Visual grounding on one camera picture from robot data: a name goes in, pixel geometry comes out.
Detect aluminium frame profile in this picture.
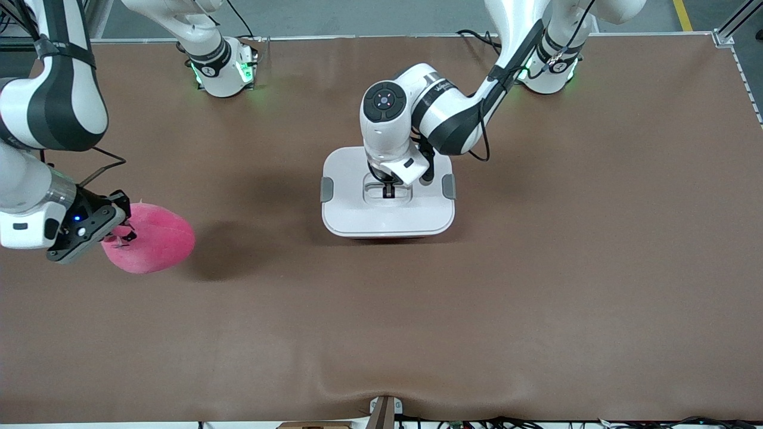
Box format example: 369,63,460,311
712,0,763,48

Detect black arm base cable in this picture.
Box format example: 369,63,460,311
224,0,257,40
456,28,503,55

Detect grey metal camera bracket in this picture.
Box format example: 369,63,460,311
369,395,404,429

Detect black left arm base cable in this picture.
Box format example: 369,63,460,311
456,28,503,55

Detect pink plush toy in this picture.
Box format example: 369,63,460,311
100,203,197,275

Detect black right arm base cable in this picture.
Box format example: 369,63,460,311
224,0,257,40

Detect white box lid grey latches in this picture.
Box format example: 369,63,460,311
321,145,457,237

